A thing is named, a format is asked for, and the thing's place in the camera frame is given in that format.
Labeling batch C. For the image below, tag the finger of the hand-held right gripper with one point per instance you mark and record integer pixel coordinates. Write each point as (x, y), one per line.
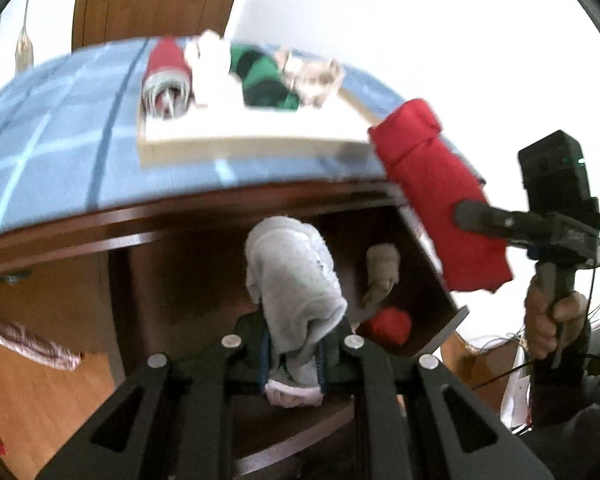
(500, 225)

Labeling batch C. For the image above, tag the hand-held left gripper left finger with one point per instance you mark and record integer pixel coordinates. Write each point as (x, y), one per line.
(250, 350)

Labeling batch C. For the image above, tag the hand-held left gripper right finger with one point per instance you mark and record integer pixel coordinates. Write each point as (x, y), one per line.
(337, 360)

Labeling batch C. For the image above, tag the small red sock ball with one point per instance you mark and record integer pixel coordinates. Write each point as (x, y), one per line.
(390, 325)

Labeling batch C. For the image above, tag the grey white blue socks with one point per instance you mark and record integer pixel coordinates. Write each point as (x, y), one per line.
(290, 280)

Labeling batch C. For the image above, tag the bright red underwear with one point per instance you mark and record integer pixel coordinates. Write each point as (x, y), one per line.
(430, 180)

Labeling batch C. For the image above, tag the white wooden tray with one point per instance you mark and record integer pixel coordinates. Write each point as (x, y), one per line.
(240, 135)

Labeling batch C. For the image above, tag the brown patterned underwear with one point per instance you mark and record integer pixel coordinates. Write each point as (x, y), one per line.
(315, 77)

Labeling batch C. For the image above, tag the green striped underwear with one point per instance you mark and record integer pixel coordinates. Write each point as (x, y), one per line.
(260, 72)

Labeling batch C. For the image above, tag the cream white underwear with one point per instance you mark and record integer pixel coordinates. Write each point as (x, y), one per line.
(210, 75)

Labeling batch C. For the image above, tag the red underwear with grey waistband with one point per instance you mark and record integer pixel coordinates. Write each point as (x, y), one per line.
(165, 62)

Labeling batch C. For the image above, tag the person's right forearm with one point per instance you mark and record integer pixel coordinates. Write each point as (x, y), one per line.
(580, 410)

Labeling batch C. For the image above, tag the person's right hand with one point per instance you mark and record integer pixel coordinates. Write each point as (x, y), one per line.
(542, 330)

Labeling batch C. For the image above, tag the cardboard box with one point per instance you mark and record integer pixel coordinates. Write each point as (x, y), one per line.
(480, 370)

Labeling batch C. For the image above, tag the white plastic bag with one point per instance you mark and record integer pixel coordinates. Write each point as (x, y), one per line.
(515, 390)

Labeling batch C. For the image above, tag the pink striped cloth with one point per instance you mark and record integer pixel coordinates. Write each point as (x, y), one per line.
(35, 347)

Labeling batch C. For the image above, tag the blue checked tablecloth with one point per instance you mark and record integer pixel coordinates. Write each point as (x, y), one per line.
(55, 125)

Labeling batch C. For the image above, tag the wooden door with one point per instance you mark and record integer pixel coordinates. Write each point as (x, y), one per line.
(155, 0)

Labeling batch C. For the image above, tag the curtain tieback tassel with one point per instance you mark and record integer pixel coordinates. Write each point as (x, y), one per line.
(25, 45)

